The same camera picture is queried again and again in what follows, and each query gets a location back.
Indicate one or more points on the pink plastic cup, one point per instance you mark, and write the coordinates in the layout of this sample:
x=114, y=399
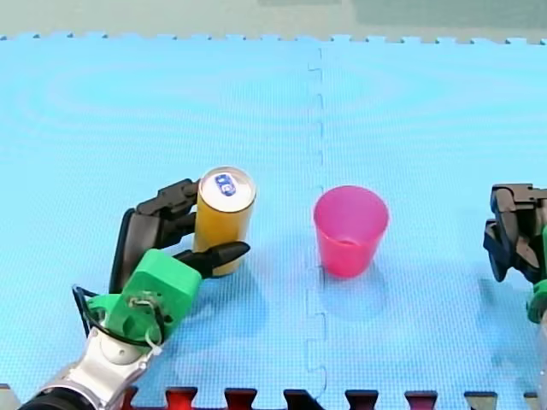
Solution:
x=350, y=230

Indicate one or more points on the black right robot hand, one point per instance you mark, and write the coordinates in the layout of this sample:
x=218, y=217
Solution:
x=515, y=222

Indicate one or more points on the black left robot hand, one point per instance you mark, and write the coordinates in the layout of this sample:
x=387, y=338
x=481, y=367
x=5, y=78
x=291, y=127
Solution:
x=145, y=226

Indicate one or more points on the yellow drink can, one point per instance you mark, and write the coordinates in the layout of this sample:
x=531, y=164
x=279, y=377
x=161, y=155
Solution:
x=222, y=222

